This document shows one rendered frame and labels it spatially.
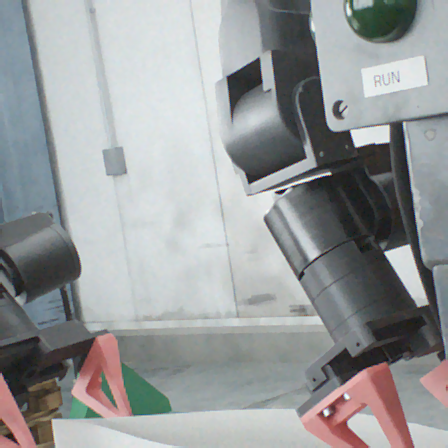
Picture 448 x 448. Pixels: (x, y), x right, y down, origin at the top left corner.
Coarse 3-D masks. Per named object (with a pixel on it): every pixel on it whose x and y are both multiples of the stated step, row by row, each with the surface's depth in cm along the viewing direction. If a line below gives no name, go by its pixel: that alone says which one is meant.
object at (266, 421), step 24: (72, 432) 105; (96, 432) 102; (120, 432) 97; (144, 432) 103; (168, 432) 102; (192, 432) 101; (216, 432) 100; (240, 432) 99; (264, 432) 98; (288, 432) 96; (360, 432) 91; (432, 432) 84
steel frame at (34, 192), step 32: (0, 0) 895; (0, 32) 893; (0, 64) 890; (0, 96) 890; (32, 96) 906; (0, 128) 920; (32, 128) 904; (0, 160) 926; (32, 160) 902; (0, 192) 930; (32, 192) 900; (64, 320) 912
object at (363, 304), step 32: (352, 256) 81; (384, 256) 82; (320, 288) 81; (352, 288) 80; (384, 288) 80; (352, 320) 80; (384, 320) 78; (352, 352) 77; (384, 352) 81; (320, 384) 79
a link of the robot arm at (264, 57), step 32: (224, 0) 86; (256, 0) 83; (288, 0) 83; (224, 32) 86; (256, 32) 83; (288, 32) 82; (224, 64) 86; (256, 64) 84; (288, 64) 82; (224, 96) 85; (256, 96) 83; (288, 96) 81; (224, 128) 85; (256, 128) 83; (288, 128) 81; (256, 160) 84; (288, 160) 84
